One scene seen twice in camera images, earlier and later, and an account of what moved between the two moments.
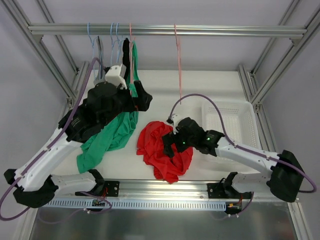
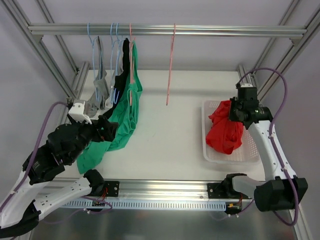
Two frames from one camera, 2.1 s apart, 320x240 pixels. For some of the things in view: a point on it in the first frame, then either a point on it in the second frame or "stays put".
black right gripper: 173,139 → 234,110
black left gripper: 132,99 → 100,127
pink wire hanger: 179,46 → 171,61
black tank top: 126,60 stays put
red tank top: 149,147 → 224,134
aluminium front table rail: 170,190 stays put
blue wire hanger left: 93,45 stays put
